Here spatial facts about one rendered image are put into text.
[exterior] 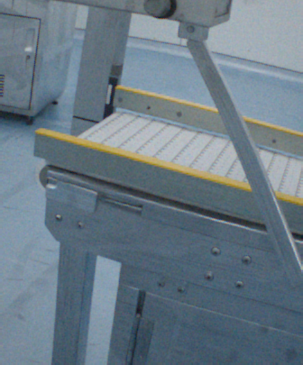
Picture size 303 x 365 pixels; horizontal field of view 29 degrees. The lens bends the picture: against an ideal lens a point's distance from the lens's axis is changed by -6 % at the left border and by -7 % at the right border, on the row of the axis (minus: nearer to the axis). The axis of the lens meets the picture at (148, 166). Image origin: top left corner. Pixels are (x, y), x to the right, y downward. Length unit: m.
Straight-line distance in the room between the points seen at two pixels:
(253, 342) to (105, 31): 0.55
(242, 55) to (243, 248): 5.19
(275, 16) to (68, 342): 4.86
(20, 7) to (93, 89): 2.24
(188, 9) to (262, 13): 5.20
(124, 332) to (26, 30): 2.51
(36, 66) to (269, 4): 3.10
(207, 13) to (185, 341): 0.48
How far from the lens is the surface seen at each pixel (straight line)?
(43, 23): 3.19
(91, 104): 1.03
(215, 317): 0.83
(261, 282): 0.73
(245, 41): 5.84
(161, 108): 0.97
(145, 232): 0.74
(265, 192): 0.60
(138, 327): 0.88
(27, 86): 3.28
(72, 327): 1.26
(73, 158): 0.74
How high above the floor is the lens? 1.12
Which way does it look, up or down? 22 degrees down
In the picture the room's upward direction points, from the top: 9 degrees clockwise
